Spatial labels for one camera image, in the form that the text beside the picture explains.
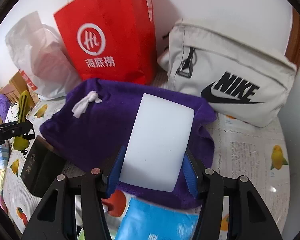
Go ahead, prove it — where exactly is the yellow Adidas pouch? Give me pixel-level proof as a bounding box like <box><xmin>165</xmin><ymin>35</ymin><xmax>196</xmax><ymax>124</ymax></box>
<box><xmin>13</xmin><ymin>90</ymin><xmax>30</xmax><ymax>154</ymax></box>

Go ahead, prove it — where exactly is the purple plush toy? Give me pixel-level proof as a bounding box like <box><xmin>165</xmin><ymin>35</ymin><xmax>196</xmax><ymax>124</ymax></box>
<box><xmin>0</xmin><ymin>94</ymin><xmax>11</xmax><ymax>122</ymax></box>

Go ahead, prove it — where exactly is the brown patterned box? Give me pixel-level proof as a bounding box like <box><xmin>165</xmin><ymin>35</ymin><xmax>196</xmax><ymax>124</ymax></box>
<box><xmin>0</xmin><ymin>72</ymin><xmax>40</xmax><ymax>107</ymax></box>

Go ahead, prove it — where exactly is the dark green tea tin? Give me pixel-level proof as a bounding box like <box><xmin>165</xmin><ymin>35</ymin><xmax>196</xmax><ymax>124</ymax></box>
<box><xmin>20</xmin><ymin>135</ymin><xmax>66</xmax><ymax>198</ymax></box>

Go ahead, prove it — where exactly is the blue tissue pack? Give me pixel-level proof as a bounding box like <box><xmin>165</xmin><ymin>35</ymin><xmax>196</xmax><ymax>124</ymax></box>
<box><xmin>115</xmin><ymin>198</ymin><xmax>198</xmax><ymax>239</ymax></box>

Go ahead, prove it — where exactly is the purple towel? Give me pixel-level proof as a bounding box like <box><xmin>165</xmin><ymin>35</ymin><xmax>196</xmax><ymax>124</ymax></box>
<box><xmin>40</xmin><ymin>79</ymin><xmax>215</xmax><ymax>210</ymax></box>

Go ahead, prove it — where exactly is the fruit-print tablecloth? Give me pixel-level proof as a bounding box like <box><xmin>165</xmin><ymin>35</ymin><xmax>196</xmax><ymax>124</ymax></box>
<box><xmin>0</xmin><ymin>74</ymin><xmax>291</xmax><ymax>240</ymax></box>

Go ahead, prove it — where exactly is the white Miniso plastic bag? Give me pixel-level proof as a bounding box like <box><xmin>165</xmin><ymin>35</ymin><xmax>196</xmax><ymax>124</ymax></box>
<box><xmin>5</xmin><ymin>11</ymin><xmax>81</xmax><ymax>100</ymax></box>

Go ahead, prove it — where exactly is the beige Nike waist bag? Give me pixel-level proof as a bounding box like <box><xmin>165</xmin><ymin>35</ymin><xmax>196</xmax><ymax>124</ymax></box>
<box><xmin>158</xmin><ymin>19</ymin><xmax>297</xmax><ymax>127</ymax></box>

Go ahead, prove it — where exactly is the red Haidilao paper bag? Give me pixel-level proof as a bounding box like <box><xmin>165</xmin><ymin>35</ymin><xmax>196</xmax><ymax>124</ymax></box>
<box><xmin>54</xmin><ymin>0</ymin><xmax>157</xmax><ymax>85</ymax></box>

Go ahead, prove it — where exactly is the brown wooden door frame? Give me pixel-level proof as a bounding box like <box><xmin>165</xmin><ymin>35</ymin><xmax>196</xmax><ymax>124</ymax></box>
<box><xmin>285</xmin><ymin>8</ymin><xmax>300</xmax><ymax>70</ymax></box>

